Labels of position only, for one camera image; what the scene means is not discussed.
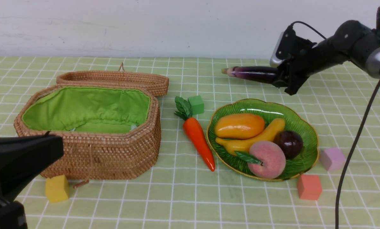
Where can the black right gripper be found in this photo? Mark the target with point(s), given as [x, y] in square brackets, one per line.
[297, 70]

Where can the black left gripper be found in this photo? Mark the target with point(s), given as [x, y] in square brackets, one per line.
[21, 160]

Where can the purple toy eggplant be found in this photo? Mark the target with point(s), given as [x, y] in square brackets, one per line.
[262, 74]

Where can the yellow toy banana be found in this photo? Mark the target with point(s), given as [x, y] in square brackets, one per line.
[268, 134]

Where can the dark purple toy mangosteen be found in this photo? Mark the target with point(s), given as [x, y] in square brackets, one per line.
[290, 142]

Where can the orange toy mango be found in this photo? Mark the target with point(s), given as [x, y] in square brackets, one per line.
[239, 126]

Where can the pink toy peach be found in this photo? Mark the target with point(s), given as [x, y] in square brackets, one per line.
[264, 159]

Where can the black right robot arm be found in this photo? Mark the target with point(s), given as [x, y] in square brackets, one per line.
[360, 43]

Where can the green leaf-shaped glass plate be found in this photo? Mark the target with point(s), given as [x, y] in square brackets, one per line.
[268, 111]

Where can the yellow foam cube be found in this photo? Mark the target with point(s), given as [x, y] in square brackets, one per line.
[57, 189]

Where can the pink-purple foam cube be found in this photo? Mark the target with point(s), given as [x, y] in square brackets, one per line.
[332, 159]

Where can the woven wicker basket green lining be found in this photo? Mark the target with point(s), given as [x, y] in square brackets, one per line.
[108, 132]

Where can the green foam cube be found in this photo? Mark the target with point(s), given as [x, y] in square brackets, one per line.
[197, 104]

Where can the orange toy carrot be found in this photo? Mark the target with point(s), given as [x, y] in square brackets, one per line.
[194, 131]

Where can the salmon red foam cube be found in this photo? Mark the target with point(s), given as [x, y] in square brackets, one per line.
[309, 187]

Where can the woven wicker basket lid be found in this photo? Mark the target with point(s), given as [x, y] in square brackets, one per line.
[155, 84]

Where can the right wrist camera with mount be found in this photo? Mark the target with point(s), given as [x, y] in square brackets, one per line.
[288, 45]

